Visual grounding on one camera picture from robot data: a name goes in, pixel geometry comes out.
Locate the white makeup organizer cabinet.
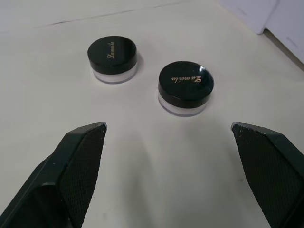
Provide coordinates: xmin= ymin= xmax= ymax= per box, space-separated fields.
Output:
xmin=247 ymin=0 xmax=304 ymax=36

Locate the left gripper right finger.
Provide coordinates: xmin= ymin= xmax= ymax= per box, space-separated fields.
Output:
xmin=231 ymin=121 xmax=304 ymax=228

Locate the black-lidded clear compact jar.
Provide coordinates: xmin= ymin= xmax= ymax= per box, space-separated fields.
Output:
xmin=86 ymin=35 xmax=138 ymax=84
xmin=157 ymin=60 xmax=215 ymax=117

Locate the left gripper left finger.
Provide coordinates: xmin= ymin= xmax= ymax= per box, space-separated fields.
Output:
xmin=0 ymin=121 xmax=107 ymax=228

